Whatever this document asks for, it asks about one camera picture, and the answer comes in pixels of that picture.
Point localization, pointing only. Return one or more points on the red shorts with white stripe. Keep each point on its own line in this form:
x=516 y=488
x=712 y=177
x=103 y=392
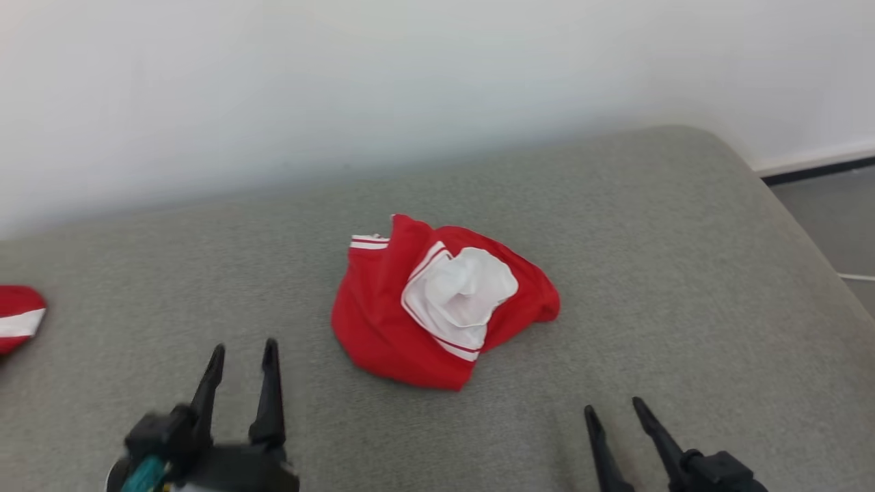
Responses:
x=17 y=301

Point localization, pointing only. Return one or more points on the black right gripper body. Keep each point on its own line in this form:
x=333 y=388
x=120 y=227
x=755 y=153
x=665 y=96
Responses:
x=718 y=475

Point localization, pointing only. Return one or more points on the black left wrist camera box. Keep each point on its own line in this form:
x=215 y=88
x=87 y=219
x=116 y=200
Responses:
x=160 y=430

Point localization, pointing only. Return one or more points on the grey fabric sofa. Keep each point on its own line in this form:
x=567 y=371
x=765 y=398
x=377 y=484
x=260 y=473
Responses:
x=615 y=273

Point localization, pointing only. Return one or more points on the red jersey number 23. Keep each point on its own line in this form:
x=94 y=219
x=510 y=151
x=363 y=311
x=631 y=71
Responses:
x=383 y=321

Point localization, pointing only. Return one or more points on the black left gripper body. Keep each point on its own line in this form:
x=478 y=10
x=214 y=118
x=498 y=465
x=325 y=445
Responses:
x=239 y=471

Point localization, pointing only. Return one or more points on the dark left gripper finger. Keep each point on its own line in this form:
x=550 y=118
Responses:
x=207 y=393
x=269 y=403

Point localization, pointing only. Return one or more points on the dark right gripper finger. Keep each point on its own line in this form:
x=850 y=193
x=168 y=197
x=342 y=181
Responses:
x=605 y=451
x=660 y=430

